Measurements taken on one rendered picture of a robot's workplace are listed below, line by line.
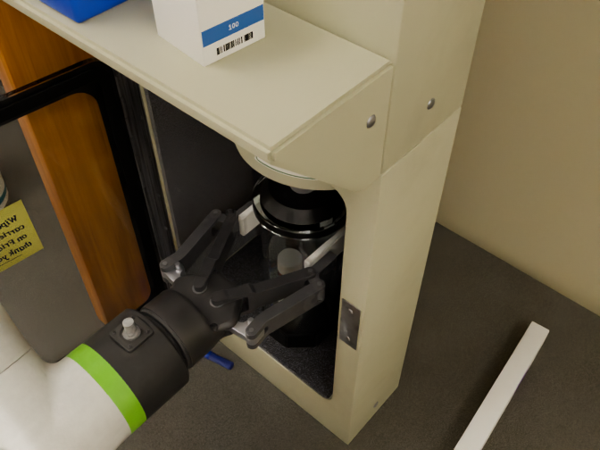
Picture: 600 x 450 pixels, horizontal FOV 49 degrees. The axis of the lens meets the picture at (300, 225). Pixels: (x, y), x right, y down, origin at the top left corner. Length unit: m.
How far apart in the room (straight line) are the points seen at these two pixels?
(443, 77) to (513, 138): 0.49
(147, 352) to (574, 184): 0.63
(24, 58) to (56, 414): 0.34
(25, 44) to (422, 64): 0.39
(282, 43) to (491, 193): 0.67
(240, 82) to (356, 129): 0.08
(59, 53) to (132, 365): 0.32
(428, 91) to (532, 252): 0.63
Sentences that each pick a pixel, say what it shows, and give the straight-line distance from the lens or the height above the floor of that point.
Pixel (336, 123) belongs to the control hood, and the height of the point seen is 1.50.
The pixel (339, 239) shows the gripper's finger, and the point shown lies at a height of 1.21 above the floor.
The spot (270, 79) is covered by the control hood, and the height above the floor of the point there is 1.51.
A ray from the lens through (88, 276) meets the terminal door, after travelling 0.82.
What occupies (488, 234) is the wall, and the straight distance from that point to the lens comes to 1.11.
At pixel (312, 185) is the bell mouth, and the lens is 0.60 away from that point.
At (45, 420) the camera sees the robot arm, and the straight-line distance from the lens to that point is 0.58.
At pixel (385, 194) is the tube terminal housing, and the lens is 0.51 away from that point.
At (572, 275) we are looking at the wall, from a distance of 1.08.
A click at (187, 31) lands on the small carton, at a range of 0.42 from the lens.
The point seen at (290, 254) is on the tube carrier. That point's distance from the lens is 0.71.
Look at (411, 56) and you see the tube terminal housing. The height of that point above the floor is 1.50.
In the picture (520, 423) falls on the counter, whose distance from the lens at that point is 0.93.
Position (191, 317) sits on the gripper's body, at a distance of 0.62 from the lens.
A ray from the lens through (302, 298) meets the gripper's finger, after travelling 0.65.
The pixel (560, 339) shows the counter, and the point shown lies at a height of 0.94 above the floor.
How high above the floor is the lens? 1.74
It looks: 48 degrees down
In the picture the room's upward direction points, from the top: straight up
